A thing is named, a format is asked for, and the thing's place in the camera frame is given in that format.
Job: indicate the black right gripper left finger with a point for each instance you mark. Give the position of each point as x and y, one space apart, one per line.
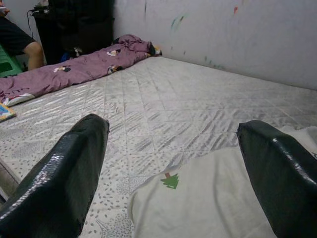
57 186

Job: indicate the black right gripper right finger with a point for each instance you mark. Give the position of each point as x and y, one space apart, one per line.
284 178

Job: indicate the colourful children's book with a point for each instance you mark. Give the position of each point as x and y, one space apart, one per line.
6 112

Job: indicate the white pillow with tree print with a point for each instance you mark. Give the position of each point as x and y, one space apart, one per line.
198 203

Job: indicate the purple cartoon print quilt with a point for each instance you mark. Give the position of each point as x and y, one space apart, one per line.
74 69

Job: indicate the green plastic stool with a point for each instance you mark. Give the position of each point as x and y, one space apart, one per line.
8 65

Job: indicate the blue plastic container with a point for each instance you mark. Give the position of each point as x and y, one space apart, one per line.
66 55

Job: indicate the beige quilted mattress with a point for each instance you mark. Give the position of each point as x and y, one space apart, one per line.
173 99

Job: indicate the seated person in black shorts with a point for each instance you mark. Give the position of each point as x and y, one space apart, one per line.
15 37

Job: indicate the black cabinet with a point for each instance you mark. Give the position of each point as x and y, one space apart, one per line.
74 24

